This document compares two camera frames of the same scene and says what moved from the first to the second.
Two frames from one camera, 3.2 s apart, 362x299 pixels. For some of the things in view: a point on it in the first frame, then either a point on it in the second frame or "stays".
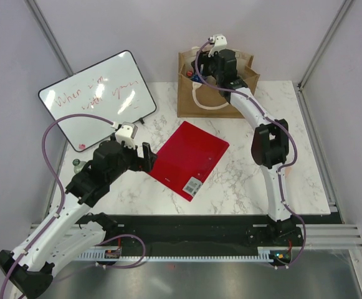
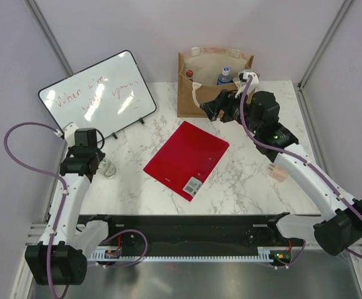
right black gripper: (204, 59) → (225, 101)
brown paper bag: (200, 99) stays
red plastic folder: (185, 161) stays
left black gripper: (139, 163) → (101, 154)
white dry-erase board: (114, 88) stays
